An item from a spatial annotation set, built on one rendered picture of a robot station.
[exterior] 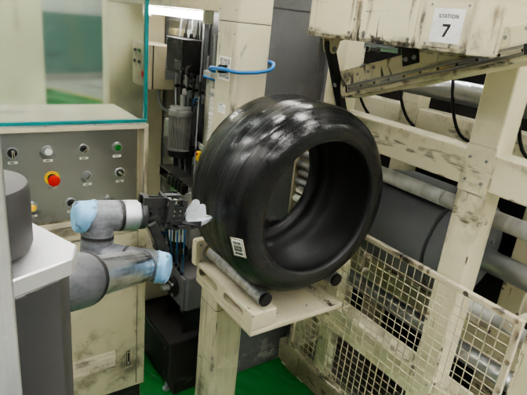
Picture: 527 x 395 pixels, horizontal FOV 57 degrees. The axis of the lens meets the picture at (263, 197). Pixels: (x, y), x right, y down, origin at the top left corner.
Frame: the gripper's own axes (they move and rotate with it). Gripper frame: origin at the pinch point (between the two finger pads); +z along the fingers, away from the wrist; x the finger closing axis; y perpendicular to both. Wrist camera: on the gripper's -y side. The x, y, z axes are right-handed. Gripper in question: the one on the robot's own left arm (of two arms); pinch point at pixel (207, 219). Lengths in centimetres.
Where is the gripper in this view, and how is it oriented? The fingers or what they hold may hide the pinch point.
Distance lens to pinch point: 133.4
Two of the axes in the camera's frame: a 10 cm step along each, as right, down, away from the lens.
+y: 2.0, -9.4, -2.8
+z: 8.1, 0.0, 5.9
